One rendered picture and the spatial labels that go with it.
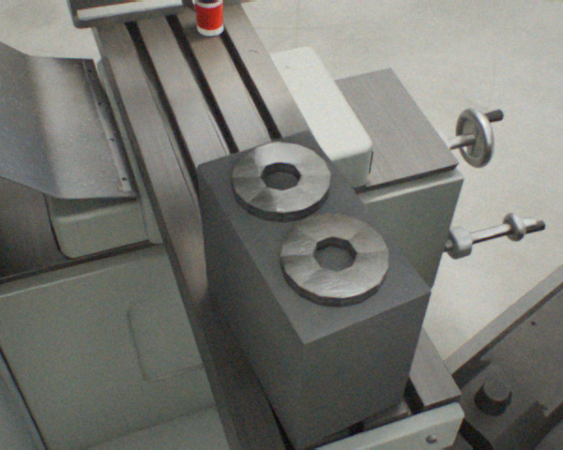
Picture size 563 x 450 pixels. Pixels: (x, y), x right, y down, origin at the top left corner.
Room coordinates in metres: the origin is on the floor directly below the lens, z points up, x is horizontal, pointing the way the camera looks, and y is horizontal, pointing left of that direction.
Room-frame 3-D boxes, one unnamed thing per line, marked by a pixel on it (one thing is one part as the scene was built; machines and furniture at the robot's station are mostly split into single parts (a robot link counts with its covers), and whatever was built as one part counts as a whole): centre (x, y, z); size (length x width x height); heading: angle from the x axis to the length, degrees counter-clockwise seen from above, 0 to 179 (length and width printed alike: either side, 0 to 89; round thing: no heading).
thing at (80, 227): (0.90, 0.14, 0.80); 0.50 x 0.35 x 0.12; 111
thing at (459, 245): (0.96, -0.41, 0.52); 0.22 x 0.06 x 0.06; 111
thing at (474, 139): (1.08, -0.33, 0.64); 0.16 x 0.12 x 0.12; 111
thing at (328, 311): (0.44, -0.02, 1.04); 0.22 x 0.12 x 0.20; 28
